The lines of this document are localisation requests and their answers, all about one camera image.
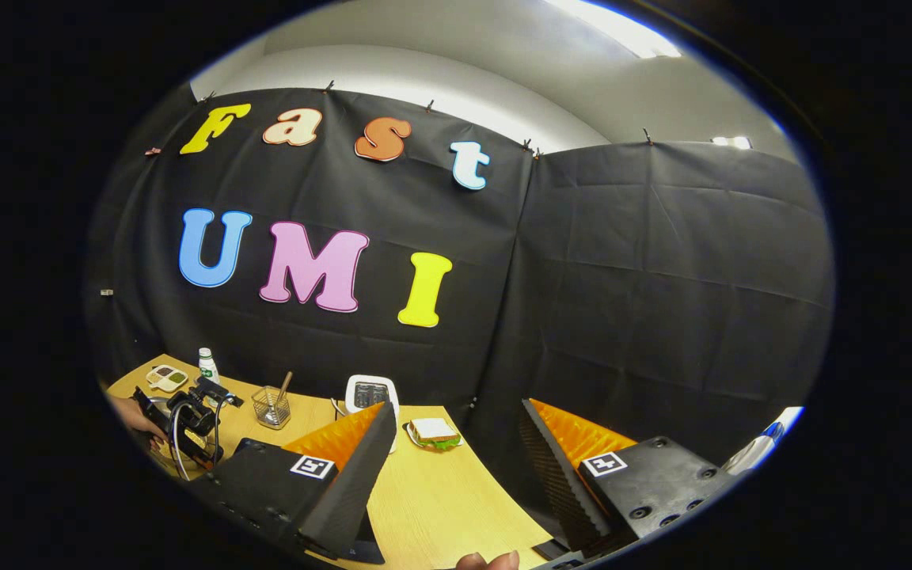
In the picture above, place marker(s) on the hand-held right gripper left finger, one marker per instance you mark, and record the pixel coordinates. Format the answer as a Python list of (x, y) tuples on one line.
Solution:
[(345, 499)]

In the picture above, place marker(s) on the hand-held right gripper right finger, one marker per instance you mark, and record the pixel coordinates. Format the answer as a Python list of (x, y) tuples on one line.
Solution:
[(563, 483)]

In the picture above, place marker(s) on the white divided sauce dish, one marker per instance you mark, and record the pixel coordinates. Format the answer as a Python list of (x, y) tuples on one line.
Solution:
[(166, 378)]

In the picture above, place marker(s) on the white bottle green label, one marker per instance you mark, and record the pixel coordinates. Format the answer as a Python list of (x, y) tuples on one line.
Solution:
[(207, 368)]

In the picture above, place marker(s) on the small white plate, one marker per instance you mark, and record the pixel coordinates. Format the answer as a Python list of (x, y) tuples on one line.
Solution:
[(412, 434)]

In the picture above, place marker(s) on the wooden stick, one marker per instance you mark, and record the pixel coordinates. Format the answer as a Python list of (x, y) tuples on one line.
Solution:
[(285, 385)]

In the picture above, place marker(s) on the white toaster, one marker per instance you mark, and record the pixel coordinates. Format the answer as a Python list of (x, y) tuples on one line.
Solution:
[(369, 392)]

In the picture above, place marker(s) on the white and blue object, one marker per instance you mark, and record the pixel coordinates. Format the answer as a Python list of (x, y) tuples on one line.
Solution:
[(765, 445)]

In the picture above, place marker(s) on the small ceiling light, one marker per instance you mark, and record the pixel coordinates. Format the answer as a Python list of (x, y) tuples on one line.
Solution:
[(731, 142)]

